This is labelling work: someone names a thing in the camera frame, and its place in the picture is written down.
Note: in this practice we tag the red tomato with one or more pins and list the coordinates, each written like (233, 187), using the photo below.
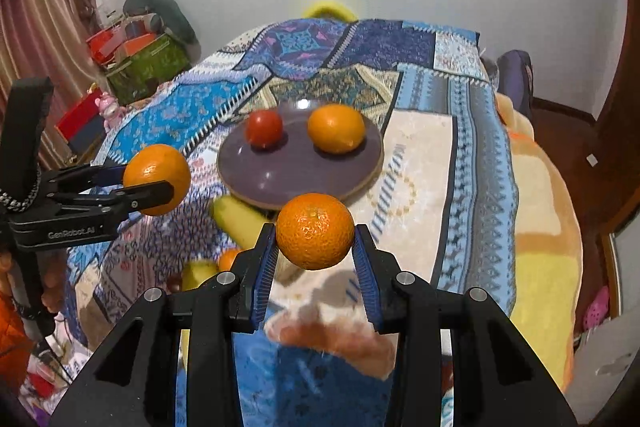
(264, 129)

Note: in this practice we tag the blue patchwork patterned cloth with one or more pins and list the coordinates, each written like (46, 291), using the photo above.
(381, 122)

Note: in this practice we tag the yellow orange blanket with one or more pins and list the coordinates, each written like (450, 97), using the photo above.
(548, 250)

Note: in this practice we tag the red box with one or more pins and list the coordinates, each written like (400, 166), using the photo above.
(83, 126)

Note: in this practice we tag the small mandarin orange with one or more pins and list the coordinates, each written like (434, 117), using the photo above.
(315, 231)

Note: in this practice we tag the small tangerine on cloth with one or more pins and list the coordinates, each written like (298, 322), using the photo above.
(227, 258)

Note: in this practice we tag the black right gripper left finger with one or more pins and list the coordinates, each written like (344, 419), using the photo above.
(130, 380)

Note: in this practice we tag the brown wooden door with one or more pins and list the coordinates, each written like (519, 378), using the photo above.
(598, 157)

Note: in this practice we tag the person's left hand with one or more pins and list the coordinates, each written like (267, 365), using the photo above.
(52, 276)

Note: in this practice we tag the dark green plush pillow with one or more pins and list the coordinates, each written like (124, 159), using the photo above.
(169, 12)

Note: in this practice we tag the dark purple round plate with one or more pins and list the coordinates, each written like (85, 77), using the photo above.
(268, 179)

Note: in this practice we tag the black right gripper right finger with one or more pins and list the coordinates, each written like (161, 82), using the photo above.
(498, 378)

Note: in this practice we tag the yellow plush object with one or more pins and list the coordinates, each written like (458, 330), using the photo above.
(331, 10)

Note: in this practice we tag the striped pink curtain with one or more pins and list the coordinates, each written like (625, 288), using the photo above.
(48, 38)

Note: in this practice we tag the large orange with sticker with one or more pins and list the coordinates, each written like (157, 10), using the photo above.
(159, 163)

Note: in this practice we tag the peeled pomelo segment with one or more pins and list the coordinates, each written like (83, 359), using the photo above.
(344, 333)

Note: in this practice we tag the pink plush toy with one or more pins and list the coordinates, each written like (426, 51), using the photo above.
(110, 111)

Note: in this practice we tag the green patterned box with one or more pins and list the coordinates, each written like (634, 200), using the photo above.
(140, 74)

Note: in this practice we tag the medium orange on plate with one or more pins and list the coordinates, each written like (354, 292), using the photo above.
(336, 128)

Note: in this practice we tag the long yellow-green sugarcane piece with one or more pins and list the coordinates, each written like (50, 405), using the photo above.
(241, 222)

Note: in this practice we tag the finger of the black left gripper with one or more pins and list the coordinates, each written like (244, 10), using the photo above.
(83, 177)
(124, 200)

